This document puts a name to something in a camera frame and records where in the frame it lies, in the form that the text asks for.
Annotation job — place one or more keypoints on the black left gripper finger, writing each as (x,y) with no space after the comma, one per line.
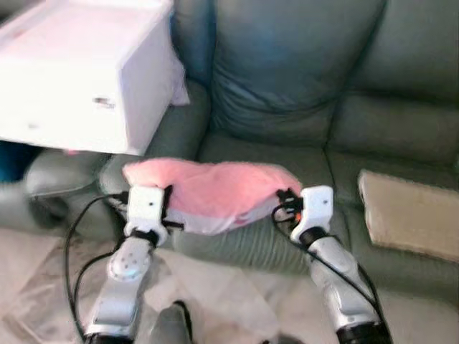
(168,199)

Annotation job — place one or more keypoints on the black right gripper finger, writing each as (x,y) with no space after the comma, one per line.
(287,195)

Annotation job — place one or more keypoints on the pink quilted pillow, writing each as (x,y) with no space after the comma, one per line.
(215,190)

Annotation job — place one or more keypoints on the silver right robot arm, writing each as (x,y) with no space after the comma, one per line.
(344,287)

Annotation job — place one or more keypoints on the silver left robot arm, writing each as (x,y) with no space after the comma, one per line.
(125,279)

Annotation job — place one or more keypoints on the green leather sofa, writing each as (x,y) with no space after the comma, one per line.
(301,79)

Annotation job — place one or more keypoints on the grey left robot leg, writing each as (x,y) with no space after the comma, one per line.
(172,326)

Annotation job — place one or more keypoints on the flat beige cushion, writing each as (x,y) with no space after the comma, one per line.
(412,215)

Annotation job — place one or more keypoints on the large white box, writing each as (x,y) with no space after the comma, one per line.
(72,79)

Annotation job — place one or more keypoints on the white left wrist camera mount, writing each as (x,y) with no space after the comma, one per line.
(147,206)

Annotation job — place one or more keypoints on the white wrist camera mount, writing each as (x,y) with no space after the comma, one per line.
(147,206)
(315,209)

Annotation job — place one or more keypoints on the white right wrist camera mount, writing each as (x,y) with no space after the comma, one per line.
(315,209)

